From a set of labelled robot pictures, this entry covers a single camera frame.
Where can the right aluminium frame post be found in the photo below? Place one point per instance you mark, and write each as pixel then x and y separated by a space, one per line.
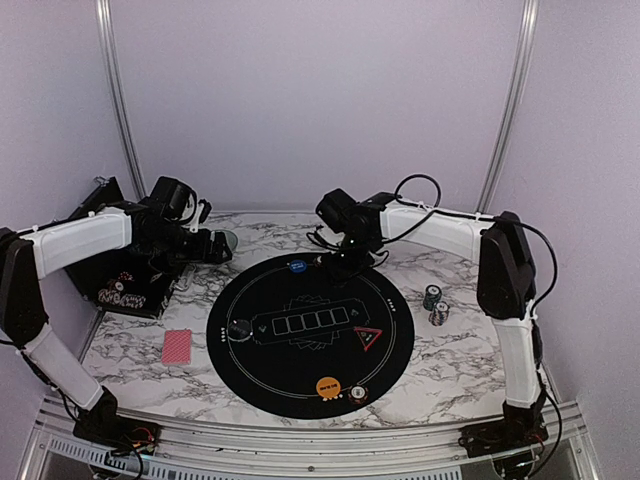
pixel 515 91

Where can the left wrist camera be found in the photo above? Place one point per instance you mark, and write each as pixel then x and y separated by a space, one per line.
pixel 178 203

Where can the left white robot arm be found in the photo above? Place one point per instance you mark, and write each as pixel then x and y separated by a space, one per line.
pixel 28 257

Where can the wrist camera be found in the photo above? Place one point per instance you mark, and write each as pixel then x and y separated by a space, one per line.
pixel 178 203
pixel 333 209

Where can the orange big blind button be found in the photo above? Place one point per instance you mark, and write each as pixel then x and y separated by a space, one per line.
pixel 328 388

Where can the red playing card deck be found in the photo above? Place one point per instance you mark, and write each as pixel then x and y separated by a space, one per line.
pixel 177 347

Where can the front aluminium rail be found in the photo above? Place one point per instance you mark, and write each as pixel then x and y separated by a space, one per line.
pixel 189 449

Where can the black poker chip case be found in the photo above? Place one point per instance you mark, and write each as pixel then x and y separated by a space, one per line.
pixel 128 280

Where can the red black triangle all-in marker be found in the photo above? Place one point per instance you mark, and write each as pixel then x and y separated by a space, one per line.
pixel 367 336

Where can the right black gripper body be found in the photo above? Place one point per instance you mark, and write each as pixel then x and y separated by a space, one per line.
pixel 355 259

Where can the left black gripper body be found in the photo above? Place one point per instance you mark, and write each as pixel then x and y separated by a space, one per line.
pixel 183 250

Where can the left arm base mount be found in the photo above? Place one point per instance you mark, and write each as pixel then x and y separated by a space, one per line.
pixel 123 434

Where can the green poker chip stack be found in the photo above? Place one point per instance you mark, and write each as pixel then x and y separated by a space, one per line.
pixel 432 296

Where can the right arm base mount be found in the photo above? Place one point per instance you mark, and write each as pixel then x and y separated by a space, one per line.
pixel 499 436

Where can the aluminium frame post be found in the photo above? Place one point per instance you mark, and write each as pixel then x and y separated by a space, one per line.
pixel 115 85
pixel 515 91

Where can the clear round dealer button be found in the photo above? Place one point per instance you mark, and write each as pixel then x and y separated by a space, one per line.
pixel 239 330

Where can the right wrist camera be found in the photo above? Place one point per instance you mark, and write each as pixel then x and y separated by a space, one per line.
pixel 333 209

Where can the round black poker mat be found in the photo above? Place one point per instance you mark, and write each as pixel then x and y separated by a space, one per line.
pixel 303 330

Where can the blue small blind button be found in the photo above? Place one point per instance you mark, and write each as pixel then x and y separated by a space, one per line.
pixel 297 266

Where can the left aluminium frame post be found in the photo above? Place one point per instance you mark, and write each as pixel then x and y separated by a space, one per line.
pixel 115 85

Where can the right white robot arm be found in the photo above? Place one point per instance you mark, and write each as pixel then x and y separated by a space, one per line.
pixel 505 292

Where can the pale green ceramic bowl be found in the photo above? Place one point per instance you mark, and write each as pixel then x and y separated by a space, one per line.
pixel 231 239

